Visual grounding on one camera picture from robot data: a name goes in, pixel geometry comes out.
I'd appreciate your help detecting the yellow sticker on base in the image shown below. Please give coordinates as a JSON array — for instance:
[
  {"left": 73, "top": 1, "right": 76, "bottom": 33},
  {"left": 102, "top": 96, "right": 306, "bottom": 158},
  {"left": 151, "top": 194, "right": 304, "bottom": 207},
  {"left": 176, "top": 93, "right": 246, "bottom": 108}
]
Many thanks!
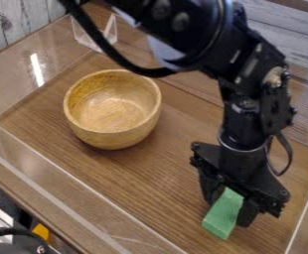
[{"left": 32, "top": 223, "right": 51, "bottom": 241}]

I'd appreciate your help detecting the green rectangular block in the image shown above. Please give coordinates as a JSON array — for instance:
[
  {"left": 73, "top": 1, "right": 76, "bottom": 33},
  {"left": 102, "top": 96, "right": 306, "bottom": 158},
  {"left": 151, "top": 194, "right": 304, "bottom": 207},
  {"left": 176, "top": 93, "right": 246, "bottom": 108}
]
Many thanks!
[{"left": 202, "top": 189, "right": 242, "bottom": 240}]

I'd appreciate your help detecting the clear acrylic front wall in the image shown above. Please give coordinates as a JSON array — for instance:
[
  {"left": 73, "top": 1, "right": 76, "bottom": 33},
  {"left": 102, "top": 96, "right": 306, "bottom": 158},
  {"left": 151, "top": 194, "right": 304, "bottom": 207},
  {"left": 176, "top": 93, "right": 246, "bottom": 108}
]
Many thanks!
[{"left": 0, "top": 126, "right": 186, "bottom": 254}]

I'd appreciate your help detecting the brown wooden bowl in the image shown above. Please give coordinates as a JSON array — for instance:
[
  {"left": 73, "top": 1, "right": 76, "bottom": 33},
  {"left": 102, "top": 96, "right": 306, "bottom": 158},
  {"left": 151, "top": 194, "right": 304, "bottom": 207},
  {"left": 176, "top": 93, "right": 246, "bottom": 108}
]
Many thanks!
[{"left": 63, "top": 69, "right": 162, "bottom": 150}]

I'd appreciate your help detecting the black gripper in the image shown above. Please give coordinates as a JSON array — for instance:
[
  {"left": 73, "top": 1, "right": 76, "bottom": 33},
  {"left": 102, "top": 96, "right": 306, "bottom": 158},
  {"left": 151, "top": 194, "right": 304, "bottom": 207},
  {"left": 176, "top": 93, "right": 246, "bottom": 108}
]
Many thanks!
[{"left": 190, "top": 133, "right": 290, "bottom": 227}]

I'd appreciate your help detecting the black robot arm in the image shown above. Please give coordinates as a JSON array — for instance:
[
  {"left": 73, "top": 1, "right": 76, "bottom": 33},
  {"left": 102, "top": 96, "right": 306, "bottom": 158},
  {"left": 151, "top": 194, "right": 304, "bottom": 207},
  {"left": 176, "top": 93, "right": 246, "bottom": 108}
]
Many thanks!
[{"left": 59, "top": 0, "right": 296, "bottom": 227}]

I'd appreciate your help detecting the clear acrylic corner bracket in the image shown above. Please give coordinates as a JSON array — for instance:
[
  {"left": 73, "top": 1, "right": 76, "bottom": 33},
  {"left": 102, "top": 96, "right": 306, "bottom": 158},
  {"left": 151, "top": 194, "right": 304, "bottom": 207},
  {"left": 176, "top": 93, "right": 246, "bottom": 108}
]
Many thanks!
[{"left": 71, "top": 14, "right": 118, "bottom": 53}]

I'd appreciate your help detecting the black cable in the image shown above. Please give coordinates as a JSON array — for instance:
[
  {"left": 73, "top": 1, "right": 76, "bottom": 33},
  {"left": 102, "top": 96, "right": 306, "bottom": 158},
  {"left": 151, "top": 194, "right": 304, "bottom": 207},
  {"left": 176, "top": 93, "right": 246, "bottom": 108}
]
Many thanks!
[{"left": 266, "top": 132, "right": 294, "bottom": 178}]

